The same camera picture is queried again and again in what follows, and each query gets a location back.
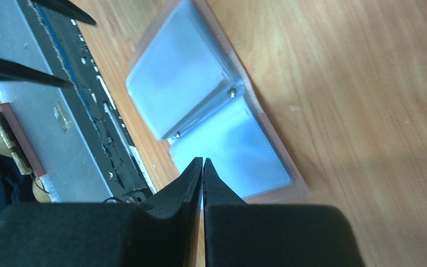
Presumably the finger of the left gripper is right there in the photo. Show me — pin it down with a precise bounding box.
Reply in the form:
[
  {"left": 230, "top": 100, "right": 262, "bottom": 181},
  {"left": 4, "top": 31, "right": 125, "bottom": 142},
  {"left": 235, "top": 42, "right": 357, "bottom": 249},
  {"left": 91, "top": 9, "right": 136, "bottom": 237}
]
[
  {"left": 0, "top": 58, "right": 73, "bottom": 88},
  {"left": 32, "top": 0, "right": 97, "bottom": 26}
]

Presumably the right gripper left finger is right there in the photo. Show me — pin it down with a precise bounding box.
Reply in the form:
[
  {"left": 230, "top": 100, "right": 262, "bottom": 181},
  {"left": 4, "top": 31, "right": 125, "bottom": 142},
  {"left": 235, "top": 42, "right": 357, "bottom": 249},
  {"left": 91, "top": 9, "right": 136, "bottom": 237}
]
[{"left": 0, "top": 157, "right": 203, "bottom": 266}]

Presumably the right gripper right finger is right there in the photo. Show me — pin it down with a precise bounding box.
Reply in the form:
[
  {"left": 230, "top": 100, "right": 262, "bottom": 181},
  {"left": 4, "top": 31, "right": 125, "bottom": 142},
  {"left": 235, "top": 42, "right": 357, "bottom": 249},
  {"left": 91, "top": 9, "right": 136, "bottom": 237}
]
[{"left": 202, "top": 159, "right": 365, "bottom": 266}]

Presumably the pink leather card holder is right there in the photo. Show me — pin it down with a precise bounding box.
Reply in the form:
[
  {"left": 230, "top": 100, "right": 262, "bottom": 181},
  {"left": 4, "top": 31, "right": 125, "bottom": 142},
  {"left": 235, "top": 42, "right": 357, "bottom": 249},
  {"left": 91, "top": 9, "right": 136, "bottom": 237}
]
[{"left": 126, "top": 1, "right": 309, "bottom": 203}]

